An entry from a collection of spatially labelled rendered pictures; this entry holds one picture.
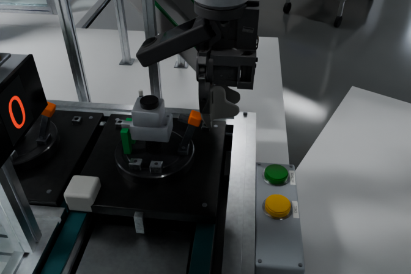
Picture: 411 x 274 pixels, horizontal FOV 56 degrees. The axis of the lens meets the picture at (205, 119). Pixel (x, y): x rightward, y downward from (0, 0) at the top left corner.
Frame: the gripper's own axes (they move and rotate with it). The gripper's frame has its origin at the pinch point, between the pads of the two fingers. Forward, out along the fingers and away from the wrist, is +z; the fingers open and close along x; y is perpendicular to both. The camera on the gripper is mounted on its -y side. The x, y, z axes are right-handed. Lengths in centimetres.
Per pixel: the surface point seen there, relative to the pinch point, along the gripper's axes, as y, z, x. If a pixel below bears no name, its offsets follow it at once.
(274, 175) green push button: 12.1, 9.0, -2.6
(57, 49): -55, 20, 58
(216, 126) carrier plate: 1.2, 9.1, 9.7
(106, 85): -32, 20, 39
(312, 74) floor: 56, 107, 199
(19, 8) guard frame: -82, 19, 86
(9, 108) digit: -18.2, -15.2, -19.8
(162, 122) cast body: -7.0, 0.7, -0.5
